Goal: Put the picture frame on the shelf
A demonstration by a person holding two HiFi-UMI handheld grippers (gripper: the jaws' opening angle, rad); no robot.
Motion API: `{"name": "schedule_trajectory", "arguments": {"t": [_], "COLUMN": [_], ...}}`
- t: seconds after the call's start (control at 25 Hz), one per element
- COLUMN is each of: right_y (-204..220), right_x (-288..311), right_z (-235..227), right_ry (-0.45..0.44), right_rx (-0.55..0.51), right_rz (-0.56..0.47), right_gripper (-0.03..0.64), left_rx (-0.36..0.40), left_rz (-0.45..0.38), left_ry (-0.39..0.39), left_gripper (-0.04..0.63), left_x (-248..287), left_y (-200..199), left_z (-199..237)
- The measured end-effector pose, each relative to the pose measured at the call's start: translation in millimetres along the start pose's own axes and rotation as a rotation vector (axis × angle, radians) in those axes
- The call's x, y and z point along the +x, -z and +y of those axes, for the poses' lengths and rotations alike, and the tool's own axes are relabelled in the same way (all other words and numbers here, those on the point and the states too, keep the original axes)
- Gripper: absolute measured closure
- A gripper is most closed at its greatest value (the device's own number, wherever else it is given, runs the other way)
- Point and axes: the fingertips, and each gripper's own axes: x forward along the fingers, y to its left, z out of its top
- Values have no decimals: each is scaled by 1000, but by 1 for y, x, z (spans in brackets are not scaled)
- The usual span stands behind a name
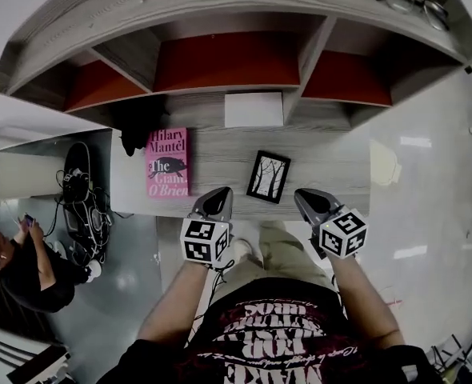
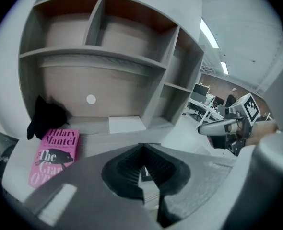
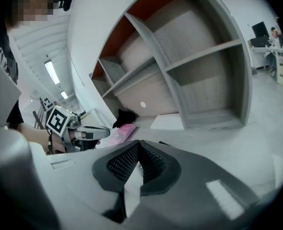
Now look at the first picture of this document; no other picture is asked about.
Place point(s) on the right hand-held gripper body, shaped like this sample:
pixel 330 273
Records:
pixel 344 234

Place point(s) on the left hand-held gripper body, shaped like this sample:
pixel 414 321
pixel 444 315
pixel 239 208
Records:
pixel 198 240

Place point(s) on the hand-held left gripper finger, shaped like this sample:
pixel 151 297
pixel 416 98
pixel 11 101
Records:
pixel 200 208
pixel 226 210

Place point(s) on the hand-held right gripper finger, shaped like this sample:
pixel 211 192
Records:
pixel 310 212
pixel 328 204

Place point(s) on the black framed tree picture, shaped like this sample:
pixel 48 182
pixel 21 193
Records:
pixel 268 174

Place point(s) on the person's left forearm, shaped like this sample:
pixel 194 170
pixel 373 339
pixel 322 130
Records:
pixel 176 302

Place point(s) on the person's right forearm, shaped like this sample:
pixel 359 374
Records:
pixel 364 302

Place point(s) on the grey wooden shelf surface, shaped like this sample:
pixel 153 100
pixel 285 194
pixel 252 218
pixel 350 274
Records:
pixel 228 162

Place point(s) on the person's white left shoe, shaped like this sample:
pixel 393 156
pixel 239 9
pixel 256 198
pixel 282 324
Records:
pixel 244 250

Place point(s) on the person's white shoe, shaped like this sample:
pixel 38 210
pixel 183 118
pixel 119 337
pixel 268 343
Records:
pixel 94 269
pixel 244 250

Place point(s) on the person's beige trousers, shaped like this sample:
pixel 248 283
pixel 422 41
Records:
pixel 284 254

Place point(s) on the pink book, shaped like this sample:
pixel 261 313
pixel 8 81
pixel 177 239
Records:
pixel 168 162

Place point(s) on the beige waste bin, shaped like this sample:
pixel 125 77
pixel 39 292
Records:
pixel 384 162

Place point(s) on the black cloth bag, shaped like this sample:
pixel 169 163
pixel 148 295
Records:
pixel 134 134

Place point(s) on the white flat box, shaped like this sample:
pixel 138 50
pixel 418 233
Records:
pixel 254 110

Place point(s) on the person's black printed shirt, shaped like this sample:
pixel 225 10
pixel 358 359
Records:
pixel 268 342

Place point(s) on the black metal stand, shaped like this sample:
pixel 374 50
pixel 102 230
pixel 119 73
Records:
pixel 456 350

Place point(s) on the round white table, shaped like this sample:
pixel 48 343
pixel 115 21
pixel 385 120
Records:
pixel 24 174

